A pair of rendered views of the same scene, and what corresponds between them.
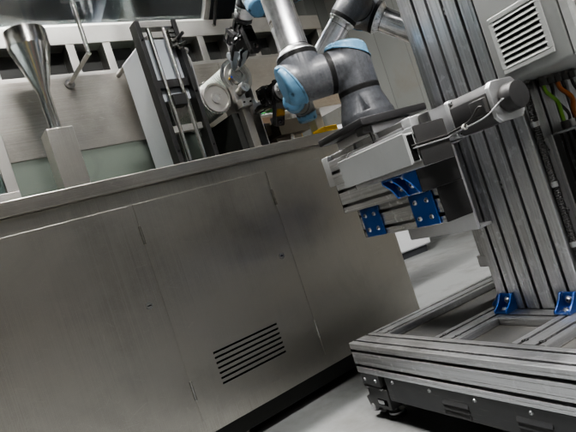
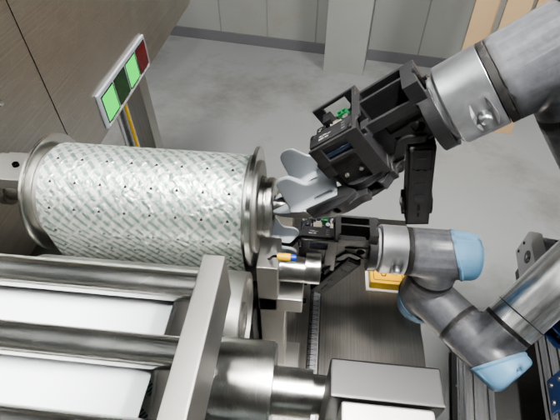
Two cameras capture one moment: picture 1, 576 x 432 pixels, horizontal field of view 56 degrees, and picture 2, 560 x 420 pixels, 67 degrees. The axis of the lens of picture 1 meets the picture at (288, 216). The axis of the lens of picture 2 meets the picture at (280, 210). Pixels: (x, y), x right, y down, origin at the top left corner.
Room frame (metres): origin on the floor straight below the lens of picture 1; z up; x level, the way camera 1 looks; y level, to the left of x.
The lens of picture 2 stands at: (1.95, 0.27, 1.63)
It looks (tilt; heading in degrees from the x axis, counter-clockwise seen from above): 47 degrees down; 312
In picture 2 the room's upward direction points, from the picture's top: straight up
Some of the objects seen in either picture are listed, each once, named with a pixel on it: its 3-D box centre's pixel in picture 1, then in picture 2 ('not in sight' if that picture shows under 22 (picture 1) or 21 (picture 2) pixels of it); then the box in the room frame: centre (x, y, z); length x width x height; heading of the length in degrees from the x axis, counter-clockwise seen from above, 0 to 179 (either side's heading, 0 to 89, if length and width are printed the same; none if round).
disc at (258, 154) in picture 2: (236, 76); (256, 206); (2.21, 0.02, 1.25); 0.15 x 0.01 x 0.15; 126
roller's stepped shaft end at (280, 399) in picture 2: not in sight; (317, 394); (2.00, 0.18, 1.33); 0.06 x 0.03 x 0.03; 36
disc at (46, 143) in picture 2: not in sight; (58, 191); (2.42, 0.17, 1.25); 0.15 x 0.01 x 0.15; 126
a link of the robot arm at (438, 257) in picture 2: not in sight; (439, 255); (2.03, -0.19, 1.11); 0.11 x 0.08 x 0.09; 36
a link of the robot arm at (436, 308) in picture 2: (303, 106); (430, 297); (2.01, -0.18, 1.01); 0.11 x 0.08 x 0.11; 164
